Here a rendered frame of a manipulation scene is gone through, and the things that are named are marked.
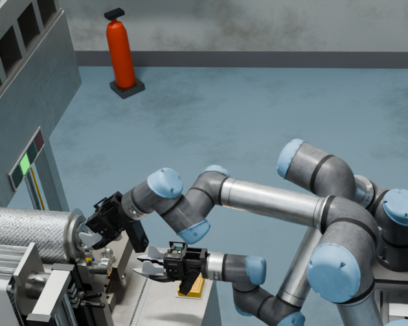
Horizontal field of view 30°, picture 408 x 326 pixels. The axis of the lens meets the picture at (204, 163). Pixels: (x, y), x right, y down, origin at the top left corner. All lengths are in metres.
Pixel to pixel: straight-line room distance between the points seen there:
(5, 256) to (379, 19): 3.44
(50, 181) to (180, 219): 1.33
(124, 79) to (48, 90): 2.27
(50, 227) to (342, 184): 0.76
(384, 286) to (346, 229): 0.86
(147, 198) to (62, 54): 1.04
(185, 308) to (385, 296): 0.66
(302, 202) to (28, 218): 0.72
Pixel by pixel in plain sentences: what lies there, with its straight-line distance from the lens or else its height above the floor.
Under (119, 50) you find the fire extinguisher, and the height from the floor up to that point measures 0.32.
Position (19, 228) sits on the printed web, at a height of 1.30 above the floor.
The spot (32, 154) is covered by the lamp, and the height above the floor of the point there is 1.18.
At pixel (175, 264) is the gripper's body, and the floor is 1.14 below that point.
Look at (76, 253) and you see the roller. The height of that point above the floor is 1.23.
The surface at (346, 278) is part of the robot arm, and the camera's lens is 1.61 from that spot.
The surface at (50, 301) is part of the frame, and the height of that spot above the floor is 1.44.
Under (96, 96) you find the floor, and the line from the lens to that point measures 4.93.
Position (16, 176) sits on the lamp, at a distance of 2.39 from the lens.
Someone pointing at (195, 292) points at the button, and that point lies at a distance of 2.26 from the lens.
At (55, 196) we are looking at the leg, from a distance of 3.10.
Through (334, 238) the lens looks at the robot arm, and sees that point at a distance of 1.65.
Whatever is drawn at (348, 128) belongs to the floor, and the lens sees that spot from 4.39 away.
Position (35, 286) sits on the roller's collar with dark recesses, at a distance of 1.78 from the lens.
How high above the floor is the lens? 2.60
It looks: 38 degrees down
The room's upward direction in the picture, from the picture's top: 8 degrees counter-clockwise
